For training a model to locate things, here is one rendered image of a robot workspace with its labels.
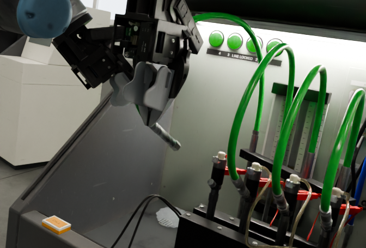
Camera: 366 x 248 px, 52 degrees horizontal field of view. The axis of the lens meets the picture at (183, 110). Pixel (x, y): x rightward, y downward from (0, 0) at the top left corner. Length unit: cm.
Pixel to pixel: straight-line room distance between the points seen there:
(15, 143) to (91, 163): 268
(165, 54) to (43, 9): 17
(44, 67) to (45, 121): 50
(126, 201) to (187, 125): 29
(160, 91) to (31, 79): 304
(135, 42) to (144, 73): 7
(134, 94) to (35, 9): 17
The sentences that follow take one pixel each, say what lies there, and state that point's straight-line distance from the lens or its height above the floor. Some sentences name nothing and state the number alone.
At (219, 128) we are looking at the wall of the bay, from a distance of 113.
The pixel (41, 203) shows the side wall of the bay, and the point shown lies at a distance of 90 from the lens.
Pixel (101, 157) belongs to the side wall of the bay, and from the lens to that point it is 99.
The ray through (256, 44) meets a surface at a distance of 93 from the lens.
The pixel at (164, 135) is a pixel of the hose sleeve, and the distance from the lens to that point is 80.
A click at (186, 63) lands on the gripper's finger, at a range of 52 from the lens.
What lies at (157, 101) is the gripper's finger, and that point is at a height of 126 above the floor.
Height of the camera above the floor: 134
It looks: 10 degrees down
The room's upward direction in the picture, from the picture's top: 10 degrees clockwise
